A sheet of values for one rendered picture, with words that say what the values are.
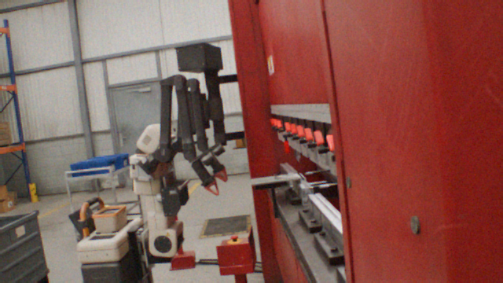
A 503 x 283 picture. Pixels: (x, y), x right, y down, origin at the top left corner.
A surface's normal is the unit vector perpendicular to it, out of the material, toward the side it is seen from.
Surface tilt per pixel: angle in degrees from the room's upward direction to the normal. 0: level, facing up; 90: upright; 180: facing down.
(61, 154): 90
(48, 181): 90
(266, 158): 90
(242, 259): 90
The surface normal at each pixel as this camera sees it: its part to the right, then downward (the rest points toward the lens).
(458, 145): 0.04, 0.07
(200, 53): -0.22, 0.11
